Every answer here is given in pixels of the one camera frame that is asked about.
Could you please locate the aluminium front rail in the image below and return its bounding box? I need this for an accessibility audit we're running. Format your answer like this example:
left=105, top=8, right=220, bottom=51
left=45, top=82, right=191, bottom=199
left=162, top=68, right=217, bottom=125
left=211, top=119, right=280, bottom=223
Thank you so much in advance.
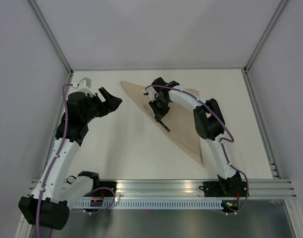
left=27, top=178, right=298, bottom=199

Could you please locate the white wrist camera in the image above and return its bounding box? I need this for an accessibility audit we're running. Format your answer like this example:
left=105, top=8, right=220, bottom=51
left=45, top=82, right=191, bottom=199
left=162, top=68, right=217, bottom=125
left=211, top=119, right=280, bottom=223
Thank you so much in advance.
left=71, top=77, right=95, bottom=97
left=143, top=87, right=158, bottom=102

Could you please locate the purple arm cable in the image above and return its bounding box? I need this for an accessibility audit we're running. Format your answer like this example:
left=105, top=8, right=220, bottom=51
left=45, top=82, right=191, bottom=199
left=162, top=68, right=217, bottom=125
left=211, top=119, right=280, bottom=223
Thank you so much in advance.
left=144, top=84, right=250, bottom=199
left=35, top=83, right=72, bottom=234

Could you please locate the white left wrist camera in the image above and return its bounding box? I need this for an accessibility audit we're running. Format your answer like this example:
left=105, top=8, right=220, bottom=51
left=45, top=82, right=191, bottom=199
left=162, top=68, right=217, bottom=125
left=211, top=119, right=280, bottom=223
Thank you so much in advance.
left=71, top=77, right=95, bottom=97

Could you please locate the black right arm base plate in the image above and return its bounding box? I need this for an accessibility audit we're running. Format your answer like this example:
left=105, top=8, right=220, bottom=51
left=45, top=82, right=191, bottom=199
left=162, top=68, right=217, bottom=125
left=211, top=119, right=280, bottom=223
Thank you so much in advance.
left=199, top=181, right=248, bottom=198

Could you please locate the right aluminium frame post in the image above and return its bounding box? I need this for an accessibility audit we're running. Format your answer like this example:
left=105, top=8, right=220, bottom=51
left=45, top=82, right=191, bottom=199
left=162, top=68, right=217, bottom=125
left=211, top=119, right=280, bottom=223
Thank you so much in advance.
left=242, top=0, right=290, bottom=74

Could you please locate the aluminium frame post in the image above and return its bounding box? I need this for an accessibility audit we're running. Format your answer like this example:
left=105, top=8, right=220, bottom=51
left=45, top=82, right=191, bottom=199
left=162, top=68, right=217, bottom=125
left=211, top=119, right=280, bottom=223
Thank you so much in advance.
left=27, top=0, right=73, bottom=76
left=242, top=0, right=290, bottom=74

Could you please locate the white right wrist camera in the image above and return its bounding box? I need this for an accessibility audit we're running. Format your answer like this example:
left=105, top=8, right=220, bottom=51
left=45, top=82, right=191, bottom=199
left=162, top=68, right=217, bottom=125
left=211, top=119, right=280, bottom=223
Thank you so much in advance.
left=143, top=87, right=158, bottom=102

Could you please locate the white slotted cable duct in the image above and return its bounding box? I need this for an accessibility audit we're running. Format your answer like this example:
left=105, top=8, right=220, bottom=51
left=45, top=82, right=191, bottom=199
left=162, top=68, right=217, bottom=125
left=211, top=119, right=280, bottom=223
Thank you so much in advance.
left=73, top=199, right=222, bottom=210

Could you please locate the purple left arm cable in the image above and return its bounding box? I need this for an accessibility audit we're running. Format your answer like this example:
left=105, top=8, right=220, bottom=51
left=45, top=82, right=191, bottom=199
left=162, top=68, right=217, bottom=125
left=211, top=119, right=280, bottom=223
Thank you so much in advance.
left=35, top=83, right=72, bottom=234

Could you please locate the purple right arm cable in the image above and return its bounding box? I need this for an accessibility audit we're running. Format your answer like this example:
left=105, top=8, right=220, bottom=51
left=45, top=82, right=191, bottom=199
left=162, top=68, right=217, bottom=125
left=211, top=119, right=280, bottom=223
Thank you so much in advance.
left=144, top=84, right=250, bottom=199

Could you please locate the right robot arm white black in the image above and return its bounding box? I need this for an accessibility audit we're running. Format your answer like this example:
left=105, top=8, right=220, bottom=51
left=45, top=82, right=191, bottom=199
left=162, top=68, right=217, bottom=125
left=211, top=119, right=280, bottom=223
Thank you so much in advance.
left=144, top=77, right=249, bottom=198

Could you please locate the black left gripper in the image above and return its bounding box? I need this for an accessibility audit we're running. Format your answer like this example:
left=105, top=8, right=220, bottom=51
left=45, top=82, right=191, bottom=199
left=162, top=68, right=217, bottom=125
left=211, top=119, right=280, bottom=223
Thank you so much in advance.
left=82, top=87, right=122, bottom=123

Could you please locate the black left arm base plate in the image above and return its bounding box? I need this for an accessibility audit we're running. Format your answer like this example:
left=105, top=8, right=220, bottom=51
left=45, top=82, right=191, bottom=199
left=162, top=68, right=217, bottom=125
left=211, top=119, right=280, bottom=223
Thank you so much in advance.
left=91, top=180, right=117, bottom=199

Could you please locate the silver fork black handle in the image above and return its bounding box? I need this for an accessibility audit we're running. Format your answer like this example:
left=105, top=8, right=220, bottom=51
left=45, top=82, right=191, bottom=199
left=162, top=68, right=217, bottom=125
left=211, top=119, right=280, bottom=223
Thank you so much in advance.
left=143, top=104, right=171, bottom=133

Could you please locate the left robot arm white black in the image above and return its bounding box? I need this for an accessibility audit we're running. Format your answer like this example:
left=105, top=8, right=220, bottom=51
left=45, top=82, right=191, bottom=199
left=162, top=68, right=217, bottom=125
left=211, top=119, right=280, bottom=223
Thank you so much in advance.
left=18, top=87, right=122, bottom=234

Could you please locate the left aluminium frame post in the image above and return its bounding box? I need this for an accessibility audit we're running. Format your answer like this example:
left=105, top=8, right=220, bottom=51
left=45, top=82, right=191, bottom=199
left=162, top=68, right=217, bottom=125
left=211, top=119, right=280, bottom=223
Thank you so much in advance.
left=27, top=0, right=73, bottom=76

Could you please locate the beige cloth napkin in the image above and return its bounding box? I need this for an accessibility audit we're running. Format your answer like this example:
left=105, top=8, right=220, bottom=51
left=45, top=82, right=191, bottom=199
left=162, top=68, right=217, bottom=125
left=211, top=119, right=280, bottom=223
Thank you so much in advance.
left=120, top=81, right=203, bottom=167

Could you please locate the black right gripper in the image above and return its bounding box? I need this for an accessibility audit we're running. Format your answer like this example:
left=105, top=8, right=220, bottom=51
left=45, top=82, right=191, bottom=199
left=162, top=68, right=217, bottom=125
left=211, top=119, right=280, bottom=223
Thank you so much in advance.
left=149, top=97, right=170, bottom=121

